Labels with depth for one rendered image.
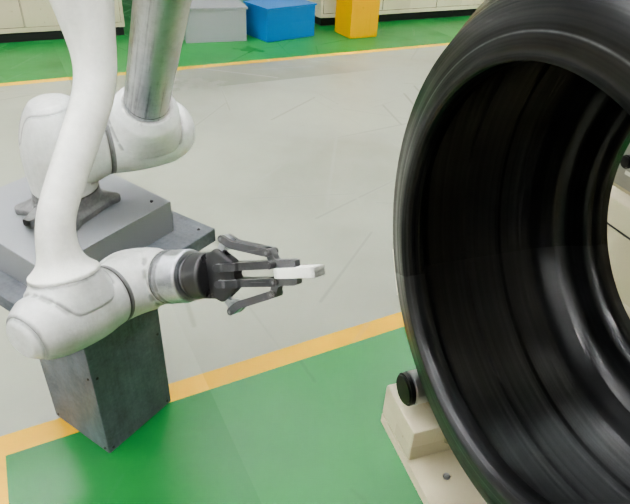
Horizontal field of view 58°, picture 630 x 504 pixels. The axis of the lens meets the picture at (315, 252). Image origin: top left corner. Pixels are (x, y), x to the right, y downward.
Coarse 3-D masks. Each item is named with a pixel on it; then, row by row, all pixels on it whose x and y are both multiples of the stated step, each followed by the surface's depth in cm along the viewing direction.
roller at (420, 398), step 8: (400, 376) 75; (408, 376) 74; (416, 376) 74; (400, 384) 76; (408, 384) 74; (416, 384) 74; (400, 392) 76; (408, 392) 74; (416, 392) 74; (424, 392) 74; (408, 400) 74; (416, 400) 74; (424, 400) 74
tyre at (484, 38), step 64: (512, 0) 44; (576, 0) 38; (448, 64) 54; (512, 64) 47; (576, 64) 38; (448, 128) 69; (512, 128) 72; (576, 128) 73; (448, 192) 75; (512, 192) 78; (576, 192) 76; (448, 256) 77; (512, 256) 80; (576, 256) 78; (448, 320) 76; (512, 320) 78; (576, 320) 78; (448, 384) 65; (512, 384) 74; (576, 384) 75; (512, 448) 67; (576, 448) 68
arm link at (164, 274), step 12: (168, 252) 93; (180, 252) 91; (192, 252) 93; (156, 264) 92; (168, 264) 90; (180, 264) 91; (156, 276) 91; (168, 276) 90; (156, 288) 91; (168, 288) 90; (180, 288) 90; (168, 300) 93; (180, 300) 91; (192, 300) 93
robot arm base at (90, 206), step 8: (96, 192) 138; (104, 192) 143; (112, 192) 145; (32, 200) 136; (88, 200) 136; (96, 200) 138; (104, 200) 141; (112, 200) 143; (16, 208) 136; (24, 208) 136; (32, 208) 135; (80, 208) 135; (88, 208) 137; (96, 208) 138; (104, 208) 141; (32, 216) 131; (80, 216) 135; (88, 216) 136; (24, 224) 131; (32, 224) 130; (80, 224) 134
